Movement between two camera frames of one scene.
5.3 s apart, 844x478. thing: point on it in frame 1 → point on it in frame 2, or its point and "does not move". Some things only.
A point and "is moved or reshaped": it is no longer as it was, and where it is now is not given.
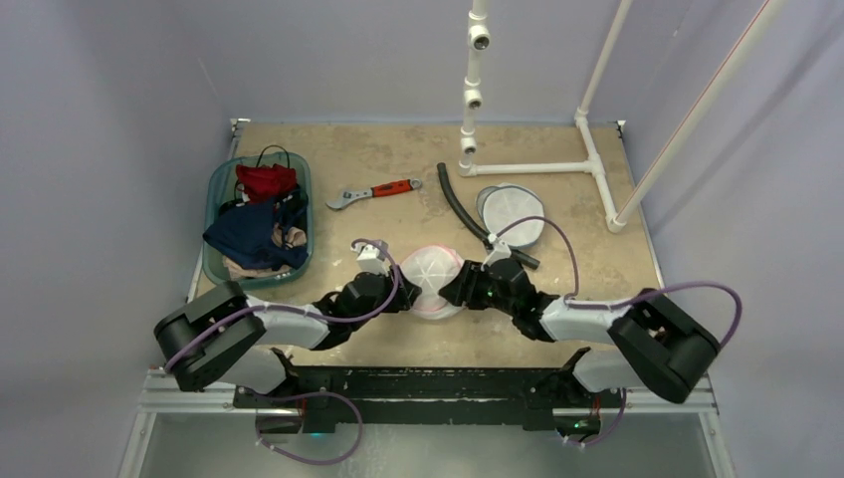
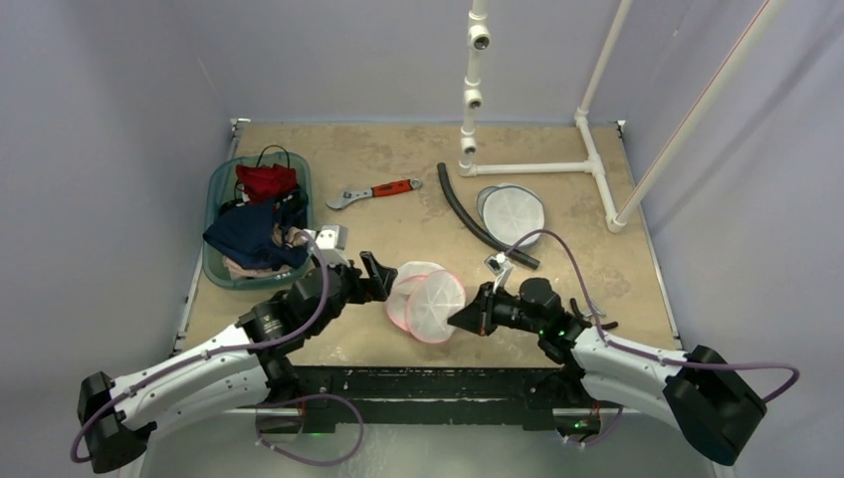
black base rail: (329, 395) does not move
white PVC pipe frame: (480, 40) does not move
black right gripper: (460, 288) → (489, 310)
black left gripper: (403, 297) → (376, 286)
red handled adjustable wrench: (381, 190) does not move
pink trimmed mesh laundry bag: (430, 266) is moved or reshaped
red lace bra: (266, 181) does not move
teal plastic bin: (222, 179) does not move
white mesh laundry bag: (501, 204) does not move
